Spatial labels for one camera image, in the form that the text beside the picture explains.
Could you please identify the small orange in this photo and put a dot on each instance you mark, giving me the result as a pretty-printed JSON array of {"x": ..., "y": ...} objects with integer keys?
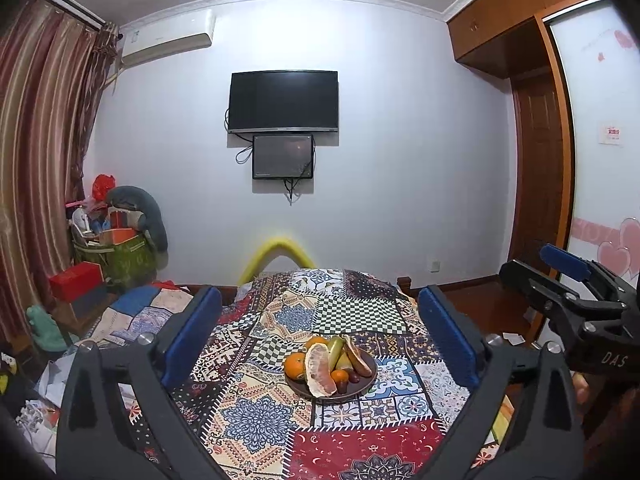
[{"x": 339, "y": 377}]

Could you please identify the white paper scrap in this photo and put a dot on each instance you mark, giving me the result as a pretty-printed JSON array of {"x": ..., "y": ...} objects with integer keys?
[{"x": 512, "y": 338}]

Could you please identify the long green sugarcane piece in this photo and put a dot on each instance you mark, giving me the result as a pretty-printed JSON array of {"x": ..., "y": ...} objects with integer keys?
[{"x": 345, "y": 361}]

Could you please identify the white air conditioner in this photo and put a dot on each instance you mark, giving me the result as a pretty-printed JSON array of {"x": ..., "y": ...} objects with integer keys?
[{"x": 165, "y": 40}]

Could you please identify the pile of scattered papers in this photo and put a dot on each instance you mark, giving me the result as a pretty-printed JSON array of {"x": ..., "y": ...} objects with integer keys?
[{"x": 40, "y": 405}]

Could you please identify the short yellow sugarcane piece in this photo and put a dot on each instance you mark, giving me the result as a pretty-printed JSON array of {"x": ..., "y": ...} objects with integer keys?
[{"x": 335, "y": 350}]

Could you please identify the red plastic bag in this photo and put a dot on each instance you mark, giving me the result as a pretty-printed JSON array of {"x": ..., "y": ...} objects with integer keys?
[{"x": 103, "y": 187}]

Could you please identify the orange flat box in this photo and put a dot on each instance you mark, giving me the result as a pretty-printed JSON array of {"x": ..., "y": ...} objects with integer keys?
[{"x": 117, "y": 236}]

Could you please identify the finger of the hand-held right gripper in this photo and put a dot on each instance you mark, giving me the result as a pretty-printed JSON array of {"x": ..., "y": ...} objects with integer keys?
[
  {"x": 530, "y": 282},
  {"x": 565, "y": 262}
]

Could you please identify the person's right hand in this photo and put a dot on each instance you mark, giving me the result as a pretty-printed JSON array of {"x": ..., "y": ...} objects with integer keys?
[{"x": 581, "y": 390}]

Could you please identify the grey curved pillow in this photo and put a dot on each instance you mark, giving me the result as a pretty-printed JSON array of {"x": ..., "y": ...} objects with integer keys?
[{"x": 150, "y": 210}]

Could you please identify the patchwork printed blanket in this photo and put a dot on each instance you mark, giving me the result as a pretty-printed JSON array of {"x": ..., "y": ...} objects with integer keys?
[{"x": 260, "y": 410}]

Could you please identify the wooden wardrobe with white door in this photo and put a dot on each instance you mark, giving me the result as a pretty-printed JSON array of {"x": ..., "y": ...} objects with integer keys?
[{"x": 590, "y": 110}]

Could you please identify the wooden bed post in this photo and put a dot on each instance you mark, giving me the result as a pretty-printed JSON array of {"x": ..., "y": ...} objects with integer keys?
[{"x": 404, "y": 282}]

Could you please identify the green storage box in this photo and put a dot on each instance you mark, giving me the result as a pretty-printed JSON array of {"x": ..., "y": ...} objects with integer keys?
[{"x": 120, "y": 262}]

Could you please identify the large peeled pomelo segment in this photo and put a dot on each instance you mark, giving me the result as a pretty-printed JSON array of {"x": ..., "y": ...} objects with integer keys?
[{"x": 320, "y": 372}]

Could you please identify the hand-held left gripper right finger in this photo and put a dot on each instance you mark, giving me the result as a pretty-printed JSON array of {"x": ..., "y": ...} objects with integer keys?
[{"x": 450, "y": 340}]

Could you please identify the large orange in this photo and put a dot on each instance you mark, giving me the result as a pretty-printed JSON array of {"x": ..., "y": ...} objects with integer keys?
[{"x": 294, "y": 366}]

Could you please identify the white fan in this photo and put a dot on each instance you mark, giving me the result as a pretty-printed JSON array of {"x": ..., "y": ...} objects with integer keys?
[{"x": 82, "y": 222}]

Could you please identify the small black wall monitor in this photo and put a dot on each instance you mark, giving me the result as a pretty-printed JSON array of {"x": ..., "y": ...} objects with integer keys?
[{"x": 282, "y": 156}]

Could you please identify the curtain rail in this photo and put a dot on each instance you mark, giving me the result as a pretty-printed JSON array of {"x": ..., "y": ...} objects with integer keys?
[{"x": 75, "y": 5}]

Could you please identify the striped brown curtain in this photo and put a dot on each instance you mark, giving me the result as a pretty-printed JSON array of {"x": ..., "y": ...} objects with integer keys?
[{"x": 40, "y": 160}]

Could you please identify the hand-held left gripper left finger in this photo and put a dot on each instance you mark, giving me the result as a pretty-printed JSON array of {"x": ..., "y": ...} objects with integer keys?
[{"x": 192, "y": 330}]

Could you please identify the white label sticker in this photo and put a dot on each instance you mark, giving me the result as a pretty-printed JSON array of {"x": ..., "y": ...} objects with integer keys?
[{"x": 611, "y": 134}]

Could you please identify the white wall socket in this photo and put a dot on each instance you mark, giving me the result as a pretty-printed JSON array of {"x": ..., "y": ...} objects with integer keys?
[{"x": 435, "y": 265}]

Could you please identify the black wall television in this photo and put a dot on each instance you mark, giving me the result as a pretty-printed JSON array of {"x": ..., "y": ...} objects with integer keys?
[{"x": 284, "y": 101}]

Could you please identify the yellow foam tube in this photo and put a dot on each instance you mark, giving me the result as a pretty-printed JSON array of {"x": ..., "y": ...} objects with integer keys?
[{"x": 277, "y": 244}]

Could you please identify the teal soft toy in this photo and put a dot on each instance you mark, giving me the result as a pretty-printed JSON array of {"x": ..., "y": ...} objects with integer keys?
[{"x": 45, "y": 330}]

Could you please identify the dark purple round plate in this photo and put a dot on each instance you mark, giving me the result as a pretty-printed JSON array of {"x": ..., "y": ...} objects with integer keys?
[{"x": 360, "y": 387}]

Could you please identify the red rectangular box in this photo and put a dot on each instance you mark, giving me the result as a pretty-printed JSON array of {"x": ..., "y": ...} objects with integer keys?
[{"x": 77, "y": 280}]

